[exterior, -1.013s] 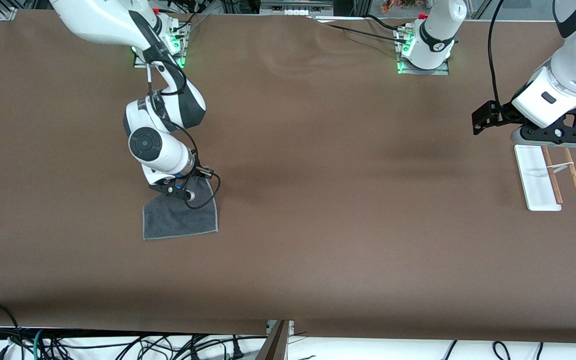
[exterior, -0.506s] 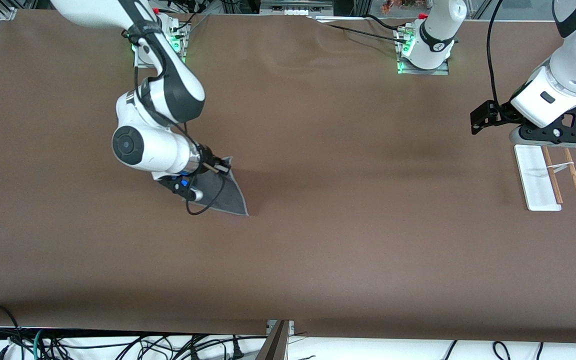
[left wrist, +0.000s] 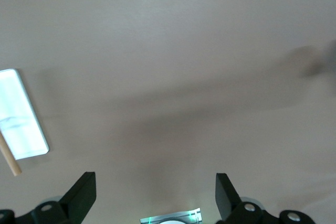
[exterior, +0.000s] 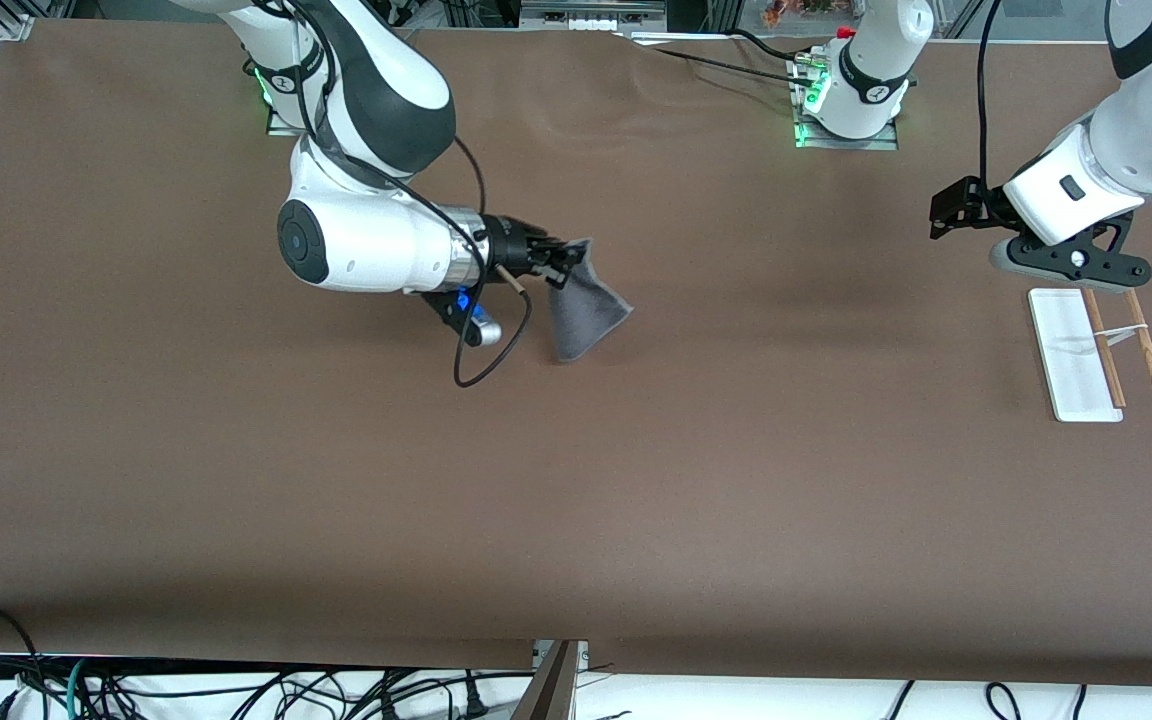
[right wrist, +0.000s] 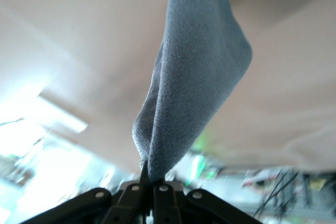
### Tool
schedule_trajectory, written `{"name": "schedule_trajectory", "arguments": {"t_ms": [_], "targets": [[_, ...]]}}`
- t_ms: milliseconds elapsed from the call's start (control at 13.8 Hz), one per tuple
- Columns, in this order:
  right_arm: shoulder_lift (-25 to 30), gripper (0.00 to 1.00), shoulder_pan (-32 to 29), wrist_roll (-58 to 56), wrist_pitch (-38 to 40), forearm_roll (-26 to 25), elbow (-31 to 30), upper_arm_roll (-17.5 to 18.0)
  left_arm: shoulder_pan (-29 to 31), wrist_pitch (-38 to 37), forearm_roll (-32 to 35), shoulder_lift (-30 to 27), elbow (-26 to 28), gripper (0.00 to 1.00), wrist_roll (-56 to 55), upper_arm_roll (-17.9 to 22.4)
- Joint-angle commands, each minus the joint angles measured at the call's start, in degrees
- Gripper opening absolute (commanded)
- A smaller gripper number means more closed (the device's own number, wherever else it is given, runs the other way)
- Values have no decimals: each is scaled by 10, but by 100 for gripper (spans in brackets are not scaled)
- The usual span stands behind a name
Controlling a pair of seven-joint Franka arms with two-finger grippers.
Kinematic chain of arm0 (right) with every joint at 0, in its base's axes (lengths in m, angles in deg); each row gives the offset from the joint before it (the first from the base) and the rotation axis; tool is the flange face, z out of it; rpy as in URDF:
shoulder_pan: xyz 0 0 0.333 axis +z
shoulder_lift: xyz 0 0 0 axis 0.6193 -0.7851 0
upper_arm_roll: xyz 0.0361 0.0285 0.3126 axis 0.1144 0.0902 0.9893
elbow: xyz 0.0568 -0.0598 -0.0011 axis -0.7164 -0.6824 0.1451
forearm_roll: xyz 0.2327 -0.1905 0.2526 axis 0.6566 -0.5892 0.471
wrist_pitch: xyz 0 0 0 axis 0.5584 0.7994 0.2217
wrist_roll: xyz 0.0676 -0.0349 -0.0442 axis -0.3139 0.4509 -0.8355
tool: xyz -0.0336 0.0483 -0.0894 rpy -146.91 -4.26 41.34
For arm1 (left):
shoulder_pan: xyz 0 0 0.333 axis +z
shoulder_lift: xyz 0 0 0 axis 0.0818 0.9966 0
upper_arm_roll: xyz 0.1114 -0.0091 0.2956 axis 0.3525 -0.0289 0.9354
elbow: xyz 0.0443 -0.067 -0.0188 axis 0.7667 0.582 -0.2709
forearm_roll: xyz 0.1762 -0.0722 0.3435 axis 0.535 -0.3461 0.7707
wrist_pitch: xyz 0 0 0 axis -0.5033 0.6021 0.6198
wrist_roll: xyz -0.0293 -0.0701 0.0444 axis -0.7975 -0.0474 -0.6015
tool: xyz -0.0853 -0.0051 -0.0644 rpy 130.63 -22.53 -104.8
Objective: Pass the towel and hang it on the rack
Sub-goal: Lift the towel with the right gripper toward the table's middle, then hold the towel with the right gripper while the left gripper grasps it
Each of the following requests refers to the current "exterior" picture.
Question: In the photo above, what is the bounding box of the tangle of black cables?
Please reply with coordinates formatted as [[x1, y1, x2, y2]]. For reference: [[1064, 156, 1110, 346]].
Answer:
[[0, 665, 537, 720]]

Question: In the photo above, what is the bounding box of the aluminium frame structure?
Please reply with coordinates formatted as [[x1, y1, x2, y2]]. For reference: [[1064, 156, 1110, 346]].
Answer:
[[519, 0, 669, 31]]

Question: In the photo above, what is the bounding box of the orange background clutter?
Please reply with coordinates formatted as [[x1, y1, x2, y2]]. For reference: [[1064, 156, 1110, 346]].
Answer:
[[764, 0, 837, 26]]

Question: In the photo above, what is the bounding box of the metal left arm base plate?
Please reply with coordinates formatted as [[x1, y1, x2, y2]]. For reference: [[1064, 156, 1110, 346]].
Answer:
[[794, 50, 902, 151]]

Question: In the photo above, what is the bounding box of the black cable on table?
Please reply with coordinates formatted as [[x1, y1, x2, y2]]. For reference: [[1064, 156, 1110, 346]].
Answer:
[[731, 28, 822, 61], [636, 42, 822, 86]]

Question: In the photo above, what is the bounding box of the white and wooden towel rack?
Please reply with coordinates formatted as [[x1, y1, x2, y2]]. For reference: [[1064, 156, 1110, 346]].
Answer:
[[1028, 288, 1152, 423]]

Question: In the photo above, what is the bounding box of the grey towel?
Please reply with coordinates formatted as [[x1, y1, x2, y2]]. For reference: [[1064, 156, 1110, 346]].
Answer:
[[546, 238, 634, 363]]

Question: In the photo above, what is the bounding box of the brown table cover sheet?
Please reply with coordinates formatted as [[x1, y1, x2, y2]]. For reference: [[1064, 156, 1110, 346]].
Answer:
[[0, 18, 1152, 689]]

